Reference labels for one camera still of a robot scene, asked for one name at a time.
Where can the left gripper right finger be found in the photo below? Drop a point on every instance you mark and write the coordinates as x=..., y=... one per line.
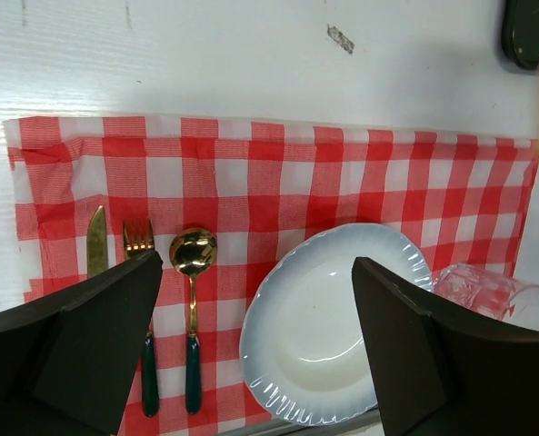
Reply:
x=441, y=369

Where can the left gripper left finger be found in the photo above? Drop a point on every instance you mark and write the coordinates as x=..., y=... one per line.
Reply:
x=68, y=360

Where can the clear drinking glass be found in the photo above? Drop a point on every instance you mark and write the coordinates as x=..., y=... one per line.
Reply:
x=491, y=294

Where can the white grey-rimmed plate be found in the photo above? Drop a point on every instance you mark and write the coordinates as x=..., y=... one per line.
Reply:
x=301, y=346

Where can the red checkered cloth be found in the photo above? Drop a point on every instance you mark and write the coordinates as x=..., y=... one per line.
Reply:
x=261, y=188

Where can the small metal screw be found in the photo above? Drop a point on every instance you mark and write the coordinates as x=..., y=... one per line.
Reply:
x=340, y=39

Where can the black baking tray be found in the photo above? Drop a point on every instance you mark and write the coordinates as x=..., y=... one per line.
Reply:
x=520, y=33

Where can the gold fork black handle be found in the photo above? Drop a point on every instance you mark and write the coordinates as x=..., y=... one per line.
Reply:
x=138, y=237

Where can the gold spoon black handle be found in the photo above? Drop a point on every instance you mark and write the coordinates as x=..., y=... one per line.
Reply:
x=193, y=252

